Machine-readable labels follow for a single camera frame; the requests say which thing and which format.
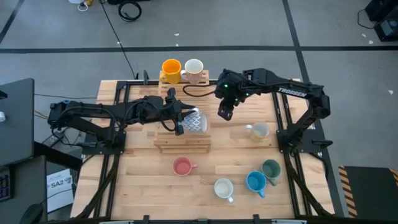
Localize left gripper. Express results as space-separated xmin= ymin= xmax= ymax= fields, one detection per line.
xmin=157 ymin=87 xmax=197 ymax=136

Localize white mug grey diamond pattern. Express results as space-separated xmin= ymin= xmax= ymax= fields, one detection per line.
xmin=181 ymin=107 xmax=208 ymax=134

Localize white mug yellow dots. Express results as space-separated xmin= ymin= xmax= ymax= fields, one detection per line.
xmin=245 ymin=121 xmax=271 ymax=142

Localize white mug pink pattern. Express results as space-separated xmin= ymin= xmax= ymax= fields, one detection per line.
xmin=180 ymin=58 xmax=205 ymax=85

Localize orange mug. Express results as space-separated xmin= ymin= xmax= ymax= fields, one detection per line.
xmin=160 ymin=58 xmax=182 ymax=85

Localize pink faceted mug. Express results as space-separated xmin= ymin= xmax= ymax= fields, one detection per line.
xmin=172 ymin=156 xmax=198 ymax=177

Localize green mug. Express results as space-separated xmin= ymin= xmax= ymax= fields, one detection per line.
xmin=260 ymin=159 xmax=282 ymax=187

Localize wooden slatted mug rack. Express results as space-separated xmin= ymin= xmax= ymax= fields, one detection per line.
xmin=154 ymin=70 xmax=212 ymax=155

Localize white mug blue floral pattern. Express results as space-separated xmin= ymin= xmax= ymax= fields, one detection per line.
xmin=213 ymin=177 xmax=234 ymax=205

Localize black desk support beam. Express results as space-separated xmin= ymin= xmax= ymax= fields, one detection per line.
xmin=33 ymin=141 xmax=83 ymax=171

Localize black power adapter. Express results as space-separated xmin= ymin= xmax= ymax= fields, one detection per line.
xmin=42 ymin=132 xmax=65 ymax=147

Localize white box SA2 print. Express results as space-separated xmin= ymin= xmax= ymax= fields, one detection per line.
xmin=46 ymin=168 xmax=75 ymax=214

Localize black yellow striped mat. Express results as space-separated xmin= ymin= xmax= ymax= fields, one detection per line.
xmin=338 ymin=166 xmax=398 ymax=218

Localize grey desk panel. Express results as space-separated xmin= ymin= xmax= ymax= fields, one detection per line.
xmin=0 ymin=77 xmax=35 ymax=167

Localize grey computer desk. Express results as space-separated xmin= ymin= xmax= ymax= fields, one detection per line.
xmin=0 ymin=155 xmax=48 ymax=224

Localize black equipment case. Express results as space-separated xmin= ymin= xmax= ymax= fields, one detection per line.
xmin=374 ymin=18 xmax=398 ymax=43

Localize black bag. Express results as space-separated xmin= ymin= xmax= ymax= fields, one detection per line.
xmin=365 ymin=0 xmax=398 ymax=22

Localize black keyboard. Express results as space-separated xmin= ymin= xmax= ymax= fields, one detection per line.
xmin=0 ymin=167 xmax=14 ymax=203

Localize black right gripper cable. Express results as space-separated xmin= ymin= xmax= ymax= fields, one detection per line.
xmin=182 ymin=83 xmax=219 ymax=98

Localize black aluminium table frame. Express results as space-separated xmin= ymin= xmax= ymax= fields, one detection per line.
xmin=76 ymin=79 xmax=335 ymax=220

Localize long black floor cable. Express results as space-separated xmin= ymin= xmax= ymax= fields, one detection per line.
xmin=99 ymin=0 xmax=140 ymax=80

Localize black coiled cable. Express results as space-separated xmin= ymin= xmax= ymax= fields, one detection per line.
xmin=118 ymin=1 xmax=143 ymax=22

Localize thin black cable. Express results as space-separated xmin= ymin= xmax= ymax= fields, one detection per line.
xmin=34 ymin=93 xmax=98 ymax=100
xmin=356 ymin=8 xmax=377 ymax=30

